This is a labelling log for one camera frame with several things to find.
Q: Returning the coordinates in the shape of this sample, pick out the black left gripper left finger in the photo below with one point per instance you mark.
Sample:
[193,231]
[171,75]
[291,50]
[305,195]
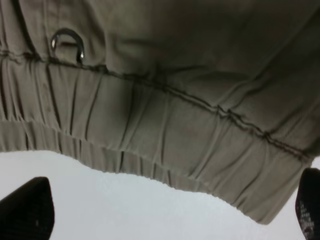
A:
[28,213]

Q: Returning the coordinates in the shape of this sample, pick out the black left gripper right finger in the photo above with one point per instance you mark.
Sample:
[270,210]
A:
[307,204]

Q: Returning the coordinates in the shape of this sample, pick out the khaki shorts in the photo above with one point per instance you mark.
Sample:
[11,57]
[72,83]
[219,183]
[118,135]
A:
[214,96]

